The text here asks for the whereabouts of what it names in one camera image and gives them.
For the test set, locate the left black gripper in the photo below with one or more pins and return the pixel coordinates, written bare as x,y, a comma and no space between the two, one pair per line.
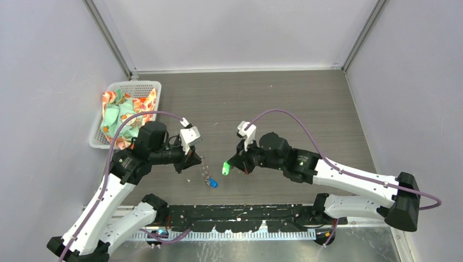
191,159

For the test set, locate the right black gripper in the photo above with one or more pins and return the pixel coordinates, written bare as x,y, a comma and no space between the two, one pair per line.
242,157

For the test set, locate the green key tag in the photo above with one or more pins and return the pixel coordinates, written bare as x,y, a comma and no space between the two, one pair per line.
226,168

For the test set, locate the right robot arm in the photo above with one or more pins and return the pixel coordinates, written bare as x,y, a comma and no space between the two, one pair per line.
392,199

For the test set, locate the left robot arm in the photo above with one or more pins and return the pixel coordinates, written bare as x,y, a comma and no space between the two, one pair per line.
93,237

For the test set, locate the colourful patterned cloth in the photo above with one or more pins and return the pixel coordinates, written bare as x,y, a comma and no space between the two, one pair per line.
117,106

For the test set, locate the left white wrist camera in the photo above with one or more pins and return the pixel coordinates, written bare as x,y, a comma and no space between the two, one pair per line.
189,135

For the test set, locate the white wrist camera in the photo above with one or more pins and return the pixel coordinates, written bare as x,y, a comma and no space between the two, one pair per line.
247,132
189,135

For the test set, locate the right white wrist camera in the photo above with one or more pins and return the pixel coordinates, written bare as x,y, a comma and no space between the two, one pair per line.
247,132

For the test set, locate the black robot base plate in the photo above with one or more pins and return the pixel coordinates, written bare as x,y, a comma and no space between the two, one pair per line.
278,218

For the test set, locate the aluminium frame rail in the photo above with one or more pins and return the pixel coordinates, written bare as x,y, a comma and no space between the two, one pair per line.
145,213

